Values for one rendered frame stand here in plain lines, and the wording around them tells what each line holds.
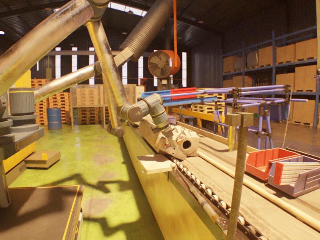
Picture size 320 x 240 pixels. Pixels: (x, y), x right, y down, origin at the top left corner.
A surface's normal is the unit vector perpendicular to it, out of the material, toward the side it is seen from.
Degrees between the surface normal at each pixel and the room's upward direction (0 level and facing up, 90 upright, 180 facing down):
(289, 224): 0
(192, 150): 90
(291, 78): 90
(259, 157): 88
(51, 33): 102
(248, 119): 90
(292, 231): 0
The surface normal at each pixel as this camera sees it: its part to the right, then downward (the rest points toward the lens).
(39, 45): 0.73, 0.42
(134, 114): 0.50, 0.11
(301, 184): 0.27, 0.15
